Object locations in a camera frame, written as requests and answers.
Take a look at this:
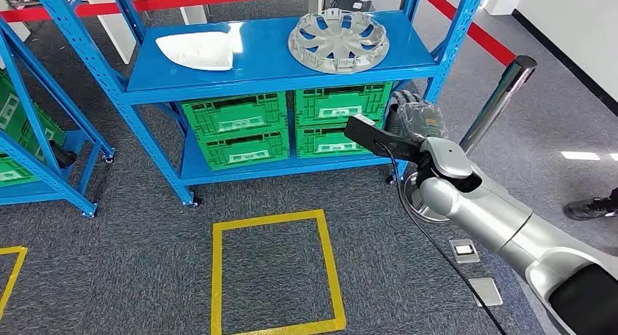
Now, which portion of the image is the white furniture panel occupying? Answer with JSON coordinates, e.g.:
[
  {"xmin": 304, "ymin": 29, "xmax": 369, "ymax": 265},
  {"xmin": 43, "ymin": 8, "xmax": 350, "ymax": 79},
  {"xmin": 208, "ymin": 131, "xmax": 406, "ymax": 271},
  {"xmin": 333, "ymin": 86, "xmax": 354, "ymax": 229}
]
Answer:
[{"xmin": 0, "ymin": 0, "xmax": 31, "ymax": 42}]

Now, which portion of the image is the white mirror cover shell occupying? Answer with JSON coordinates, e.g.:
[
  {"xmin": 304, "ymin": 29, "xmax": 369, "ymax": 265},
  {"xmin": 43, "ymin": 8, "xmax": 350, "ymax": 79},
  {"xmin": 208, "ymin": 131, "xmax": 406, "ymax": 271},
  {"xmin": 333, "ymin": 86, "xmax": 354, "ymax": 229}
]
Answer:
[{"xmin": 155, "ymin": 31, "xmax": 236, "ymax": 72}]

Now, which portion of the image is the white desk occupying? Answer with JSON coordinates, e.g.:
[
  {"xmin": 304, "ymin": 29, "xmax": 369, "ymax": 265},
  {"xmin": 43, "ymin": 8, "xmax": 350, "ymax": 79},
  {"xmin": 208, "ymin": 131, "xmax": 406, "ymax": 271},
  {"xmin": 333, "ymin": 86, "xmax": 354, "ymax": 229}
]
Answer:
[{"xmin": 85, "ymin": 0, "xmax": 325, "ymax": 66}]

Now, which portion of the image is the chrome stanchion post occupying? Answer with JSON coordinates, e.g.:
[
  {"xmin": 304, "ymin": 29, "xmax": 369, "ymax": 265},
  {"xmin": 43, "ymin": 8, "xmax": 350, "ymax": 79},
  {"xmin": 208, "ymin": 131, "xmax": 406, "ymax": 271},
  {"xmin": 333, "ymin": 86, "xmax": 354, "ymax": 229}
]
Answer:
[{"xmin": 404, "ymin": 55, "xmax": 538, "ymax": 223}]

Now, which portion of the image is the green plastic crate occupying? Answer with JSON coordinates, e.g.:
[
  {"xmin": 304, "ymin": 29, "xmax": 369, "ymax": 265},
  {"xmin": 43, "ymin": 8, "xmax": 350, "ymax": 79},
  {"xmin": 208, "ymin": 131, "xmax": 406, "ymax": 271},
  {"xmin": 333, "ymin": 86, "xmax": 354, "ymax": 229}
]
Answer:
[
  {"xmin": 0, "ymin": 69, "xmax": 67, "ymax": 156},
  {"xmin": 295, "ymin": 122, "xmax": 387, "ymax": 159},
  {"xmin": 0, "ymin": 151, "xmax": 39, "ymax": 188},
  {"xmin": 181, "ymin": 91, "xmax": 289, "ymax": 142},
  {"xmin": 294, "ymin": 82, "xmax": 394, "ymax": 127},
  {"xmin": 197, "ymin": 130, "xmax": 291, "ymax": 172}
]

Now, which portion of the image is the grey plastic wheel hubcap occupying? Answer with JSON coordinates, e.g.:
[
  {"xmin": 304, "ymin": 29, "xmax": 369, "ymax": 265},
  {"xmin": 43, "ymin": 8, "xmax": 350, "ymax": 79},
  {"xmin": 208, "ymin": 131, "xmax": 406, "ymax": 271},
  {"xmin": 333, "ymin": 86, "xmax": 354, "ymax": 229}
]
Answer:
[{"xmin": 288, "ymin": 8, "xmax": 390, "ymax": 75}]

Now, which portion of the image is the black ribbed hose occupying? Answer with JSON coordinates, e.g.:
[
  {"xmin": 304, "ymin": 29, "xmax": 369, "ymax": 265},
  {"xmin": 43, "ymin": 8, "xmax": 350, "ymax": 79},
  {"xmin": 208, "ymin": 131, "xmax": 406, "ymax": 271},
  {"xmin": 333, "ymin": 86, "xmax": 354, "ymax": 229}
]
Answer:
[
  {"xmin": 384, "ymin": 103, "xmax": 402, "ymax": 133},
  {"xmin": 48, "ymin": 139, "xmax": 78, "ymax": 169}
]

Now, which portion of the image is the black camera cable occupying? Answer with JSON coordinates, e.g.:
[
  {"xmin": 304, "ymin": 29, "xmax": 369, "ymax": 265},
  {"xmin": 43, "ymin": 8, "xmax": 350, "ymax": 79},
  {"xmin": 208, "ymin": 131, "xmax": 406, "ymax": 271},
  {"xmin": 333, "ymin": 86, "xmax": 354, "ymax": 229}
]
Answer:
[{"xmin": 374, "ymin": 139, "xmax": 508, "ymax": 335}]

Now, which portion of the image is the person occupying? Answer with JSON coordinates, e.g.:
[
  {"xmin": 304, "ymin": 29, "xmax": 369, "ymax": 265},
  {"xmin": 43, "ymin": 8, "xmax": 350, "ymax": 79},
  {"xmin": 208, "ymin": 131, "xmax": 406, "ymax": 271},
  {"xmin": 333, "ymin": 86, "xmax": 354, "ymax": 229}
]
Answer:
[{"xmin": 563, "ymin": 186, "xmax": 618, "ymax": 222}]

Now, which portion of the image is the metal floor outlet plate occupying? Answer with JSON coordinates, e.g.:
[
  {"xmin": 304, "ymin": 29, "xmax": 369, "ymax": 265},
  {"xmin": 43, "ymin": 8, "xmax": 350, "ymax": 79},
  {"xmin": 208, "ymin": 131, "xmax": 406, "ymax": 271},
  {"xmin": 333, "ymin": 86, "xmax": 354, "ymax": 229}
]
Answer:
[
  {"xmin": 468, "ymin": 277, "xmax": 504, "ymax": 308},
  {"xmin": 449, "ymin": 238, "xmax": 481, "ymax": 265}
]

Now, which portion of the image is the blue metal shelf rack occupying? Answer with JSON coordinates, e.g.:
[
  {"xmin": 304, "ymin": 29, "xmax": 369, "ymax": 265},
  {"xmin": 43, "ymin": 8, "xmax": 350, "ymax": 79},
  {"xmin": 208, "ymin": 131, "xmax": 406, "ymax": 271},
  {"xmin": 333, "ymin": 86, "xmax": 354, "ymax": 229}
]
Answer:
[
  {"xmin": 31, "ymin": 0, "xmax": 488, "ymax": 208},
  {"xmin": 0, "ymin": 16, "xmax": 116, "ymax": 219}
]

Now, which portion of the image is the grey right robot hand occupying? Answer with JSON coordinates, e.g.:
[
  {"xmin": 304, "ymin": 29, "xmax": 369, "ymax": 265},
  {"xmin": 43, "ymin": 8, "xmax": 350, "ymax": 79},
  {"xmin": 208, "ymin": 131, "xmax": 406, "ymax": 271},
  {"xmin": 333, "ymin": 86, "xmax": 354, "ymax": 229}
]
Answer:
[{"xmin": 388, "ymin": 90, "xmax": 449, "ymax": 145}]

